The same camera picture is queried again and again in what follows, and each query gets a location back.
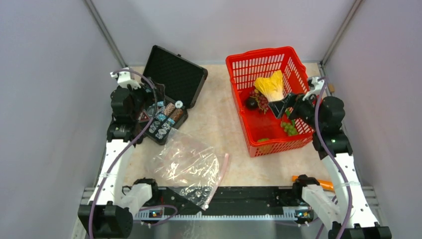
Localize small green toy fruit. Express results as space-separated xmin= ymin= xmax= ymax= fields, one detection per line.
xmin=257 ymin=138 xmax=269 ymax=143

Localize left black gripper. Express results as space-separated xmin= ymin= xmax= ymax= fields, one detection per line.
xmin=125 ymin=77 xmax=164 ymax=120

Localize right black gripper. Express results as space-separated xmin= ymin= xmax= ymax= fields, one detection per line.
xmin=267 ymin=90 xmax=323 ymax=131

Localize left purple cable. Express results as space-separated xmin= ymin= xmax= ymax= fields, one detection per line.
xmin=87 ymin=68 xmax=179 ymax=239

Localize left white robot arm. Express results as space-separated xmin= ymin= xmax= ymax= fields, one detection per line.
xmin=78 ymin=67 xmax=160 ymax=239

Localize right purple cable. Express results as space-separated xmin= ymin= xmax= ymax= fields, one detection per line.
xmin=313 ymin=76 xmax=353 ymax=239

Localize purple cable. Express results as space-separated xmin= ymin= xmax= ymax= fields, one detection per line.
xmin=87 ymin=68 xmax=179 ymax=239
xmin=313 ymin=76 xmax=353 ymax=239

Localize red toy grape bunch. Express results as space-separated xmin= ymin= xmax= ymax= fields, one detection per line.
xmin=249 ymin=89 xmax=269 ymax=114

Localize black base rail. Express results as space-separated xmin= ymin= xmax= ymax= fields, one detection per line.
xmin=135 ymin=186 xmax=316 ymax=221

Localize white dealer chip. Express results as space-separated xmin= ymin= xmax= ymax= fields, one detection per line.
xmin=174 ymin=101 xmax=184 ymax=109

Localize yellow toy cabbage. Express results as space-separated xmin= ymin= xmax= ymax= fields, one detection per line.
xmin=254 ymin=70 xmax=284 ymax=102

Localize clear zip top bag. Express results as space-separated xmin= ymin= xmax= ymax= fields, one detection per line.
xmin=146 ymin=129 xmax=229 ymax=210

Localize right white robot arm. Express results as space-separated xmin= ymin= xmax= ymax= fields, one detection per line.
xmin=269 ymin=77 xmax=392 ymax=239

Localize dark purple toy fruit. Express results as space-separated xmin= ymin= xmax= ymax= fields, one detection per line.
xmin=245 ymin=97 xmax=259 ymax=110

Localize black poker chip case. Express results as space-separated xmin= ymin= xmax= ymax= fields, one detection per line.
xmin=143 ymin=45 xmax=208 ymax=145

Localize green toy grape bunch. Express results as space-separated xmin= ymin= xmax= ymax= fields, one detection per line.
xmin=280 ymin=120 xmax=299 ymax=136

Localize red plastic basket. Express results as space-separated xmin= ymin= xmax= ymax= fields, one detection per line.
xmin=225 ymin=46 xmax=313 ymax=157

